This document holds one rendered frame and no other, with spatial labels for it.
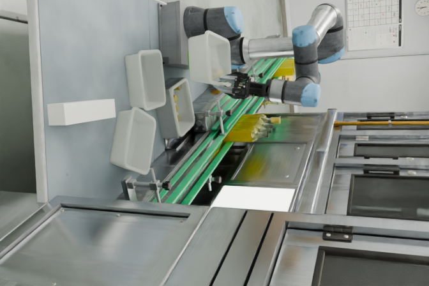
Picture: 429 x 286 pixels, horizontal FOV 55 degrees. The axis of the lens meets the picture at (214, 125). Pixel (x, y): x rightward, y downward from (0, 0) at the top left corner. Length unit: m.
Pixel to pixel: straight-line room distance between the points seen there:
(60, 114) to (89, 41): 0.31
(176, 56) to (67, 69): 0.59
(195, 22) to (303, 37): 0.62
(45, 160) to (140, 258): 0.46
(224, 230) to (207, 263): 0.11
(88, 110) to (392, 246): 0.90
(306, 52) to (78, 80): 0.72
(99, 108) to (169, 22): 0.62
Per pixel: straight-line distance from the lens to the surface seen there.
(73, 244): 1.08
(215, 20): 1.79
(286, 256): 0.90
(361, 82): 7.99
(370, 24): 7.73
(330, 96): 8.11
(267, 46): 1.79
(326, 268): 0.88
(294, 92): 1.31
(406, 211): 1.73
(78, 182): 1.39
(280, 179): 1.84
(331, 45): 1.74
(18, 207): 1.32
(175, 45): 1.80
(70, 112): 1.26
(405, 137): 2.29
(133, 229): 1.06
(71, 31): 1.39
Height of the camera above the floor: 1.63
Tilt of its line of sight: 22 degrees down
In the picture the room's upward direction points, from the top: 90 degrees clockwise
